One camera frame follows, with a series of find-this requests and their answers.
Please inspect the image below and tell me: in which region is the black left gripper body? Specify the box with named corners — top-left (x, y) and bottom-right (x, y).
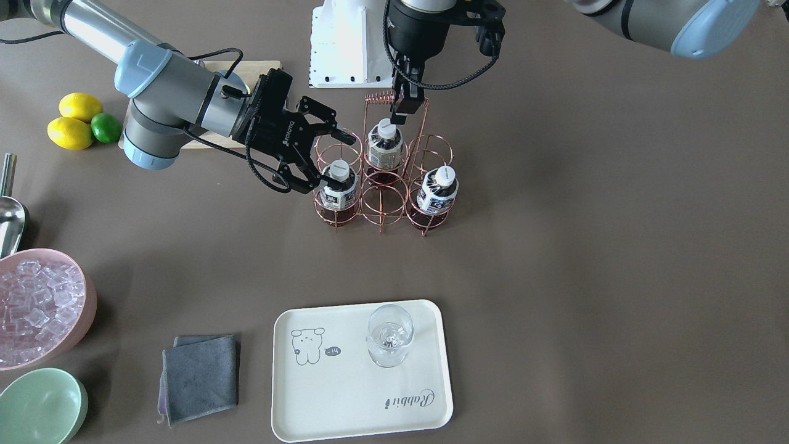
top-left (383, 1), bottom-right (505, 78)

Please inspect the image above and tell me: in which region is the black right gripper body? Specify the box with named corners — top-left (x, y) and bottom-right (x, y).
top-left (232, 68), bottom-right (316, 179)

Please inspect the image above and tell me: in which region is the tea bottle white cap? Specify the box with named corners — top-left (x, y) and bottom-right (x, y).
top-left (366, 118), bottom-right (403, 171)

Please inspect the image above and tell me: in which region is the copper wire bottle basket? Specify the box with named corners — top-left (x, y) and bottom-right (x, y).
top-left (313, 123), bottom-right (454, 228)

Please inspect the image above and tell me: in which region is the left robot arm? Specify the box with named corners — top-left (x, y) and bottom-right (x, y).
top-left (382, 1), bottom-right (760, 125)

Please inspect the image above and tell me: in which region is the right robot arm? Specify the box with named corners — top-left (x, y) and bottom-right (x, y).
top-left (2, 1), bottom-right (356, 194)

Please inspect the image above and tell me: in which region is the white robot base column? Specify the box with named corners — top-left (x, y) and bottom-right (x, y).
top-left (308, 1), bottom-right (393, 88)

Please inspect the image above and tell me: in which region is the green lime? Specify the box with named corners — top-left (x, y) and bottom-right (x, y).
top-left (90, 112), bottom-right (122, 144)

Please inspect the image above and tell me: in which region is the clear wine glass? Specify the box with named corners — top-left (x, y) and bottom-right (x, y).
top-left (366, 303), bottom-right (415, 368)

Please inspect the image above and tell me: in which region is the yellow lemon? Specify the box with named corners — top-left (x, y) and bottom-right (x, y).
top-left (57, 92), bottom-right (104, 123)
top-left (47, 117), bottom-right (94, 150)

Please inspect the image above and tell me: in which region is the cream rabbit tray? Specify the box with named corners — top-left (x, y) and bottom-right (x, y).
top-left (271, 300), bottom-right (454, 442)

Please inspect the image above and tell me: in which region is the grey folded cloth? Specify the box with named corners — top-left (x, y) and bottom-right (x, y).
top-left (158, 334), bottom-right (240, 427)

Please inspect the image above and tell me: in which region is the pink bowl with ice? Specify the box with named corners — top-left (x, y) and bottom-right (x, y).
top-left (1, 249), bottom-right (97, 371)

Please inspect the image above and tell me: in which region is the metal ice scoop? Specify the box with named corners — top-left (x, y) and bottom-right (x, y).
top-left (1, 154), bottom-right (28, 258)

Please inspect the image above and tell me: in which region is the green bowl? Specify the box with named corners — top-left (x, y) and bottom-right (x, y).
top-left (1, 368), bottom-right (89, 443)

